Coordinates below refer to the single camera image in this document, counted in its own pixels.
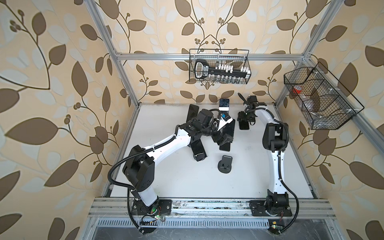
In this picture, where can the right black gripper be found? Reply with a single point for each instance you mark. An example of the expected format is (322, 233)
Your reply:
(241, 116)

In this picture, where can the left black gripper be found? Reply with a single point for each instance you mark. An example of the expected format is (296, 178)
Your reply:
(223, 139)

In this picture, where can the green phone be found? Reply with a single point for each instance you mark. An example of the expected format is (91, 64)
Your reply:
(198, 150)

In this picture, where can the black phone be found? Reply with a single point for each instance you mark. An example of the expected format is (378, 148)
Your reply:
(244, 125)

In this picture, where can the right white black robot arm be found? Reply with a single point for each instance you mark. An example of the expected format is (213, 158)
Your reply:
(275, 141)

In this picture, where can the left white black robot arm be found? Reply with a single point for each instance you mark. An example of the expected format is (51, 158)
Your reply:
(136, 172)

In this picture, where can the front right black stand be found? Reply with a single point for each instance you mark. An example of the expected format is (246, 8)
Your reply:
(225, 164)

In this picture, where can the back right phone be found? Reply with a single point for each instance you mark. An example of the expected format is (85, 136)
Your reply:
(224, 106)

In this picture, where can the back left phone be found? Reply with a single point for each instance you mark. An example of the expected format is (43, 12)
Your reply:
(192, 113)

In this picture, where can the red capped clear item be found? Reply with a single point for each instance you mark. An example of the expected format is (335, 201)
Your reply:
(297, 90)

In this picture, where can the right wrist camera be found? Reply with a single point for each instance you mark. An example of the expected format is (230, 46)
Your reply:
(253, 103)

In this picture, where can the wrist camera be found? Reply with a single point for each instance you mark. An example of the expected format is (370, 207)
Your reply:
(223, 119)
(253, 103)

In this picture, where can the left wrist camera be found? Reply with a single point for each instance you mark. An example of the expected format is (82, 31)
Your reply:
(223, 119)

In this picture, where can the back wire basket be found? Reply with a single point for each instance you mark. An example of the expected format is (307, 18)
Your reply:
(235, 57)

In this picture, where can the wire basket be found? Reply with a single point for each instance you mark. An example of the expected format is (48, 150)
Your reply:
(235, 57)
(325, 102)

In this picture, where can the right wire basket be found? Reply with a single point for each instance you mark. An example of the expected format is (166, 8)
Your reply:
(325, 102)

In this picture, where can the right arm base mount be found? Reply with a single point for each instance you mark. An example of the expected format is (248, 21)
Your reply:
(260, 208)

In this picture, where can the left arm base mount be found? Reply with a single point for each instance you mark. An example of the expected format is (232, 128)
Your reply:
(151, 207)

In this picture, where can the front aluminium rail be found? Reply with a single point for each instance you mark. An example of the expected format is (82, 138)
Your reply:
(228, 213)

